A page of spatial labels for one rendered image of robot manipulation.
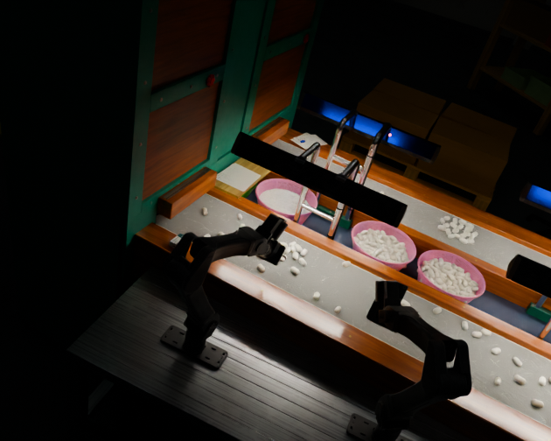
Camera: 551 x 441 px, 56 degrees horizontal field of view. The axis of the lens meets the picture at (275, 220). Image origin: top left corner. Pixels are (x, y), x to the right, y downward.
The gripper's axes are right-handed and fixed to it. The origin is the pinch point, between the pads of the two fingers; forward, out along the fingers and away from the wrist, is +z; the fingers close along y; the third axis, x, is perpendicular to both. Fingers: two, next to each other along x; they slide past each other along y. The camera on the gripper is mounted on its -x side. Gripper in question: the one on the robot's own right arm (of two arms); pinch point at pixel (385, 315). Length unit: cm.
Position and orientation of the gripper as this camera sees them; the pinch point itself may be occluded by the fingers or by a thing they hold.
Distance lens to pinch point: 170.9
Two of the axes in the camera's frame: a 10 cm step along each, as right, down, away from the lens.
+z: 1.9, 1.7, 9.7
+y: -8.7, -4.2, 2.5
